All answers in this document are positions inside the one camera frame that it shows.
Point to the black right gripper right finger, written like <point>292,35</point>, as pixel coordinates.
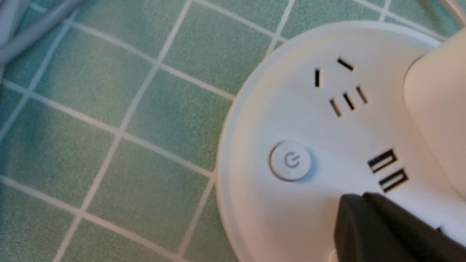
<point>424,243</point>

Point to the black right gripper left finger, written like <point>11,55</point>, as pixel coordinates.
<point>360,235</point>

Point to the white desk lamp with sockets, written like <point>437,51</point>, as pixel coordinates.
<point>346,108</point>

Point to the green checked tablecloth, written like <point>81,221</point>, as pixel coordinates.
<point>110,123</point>

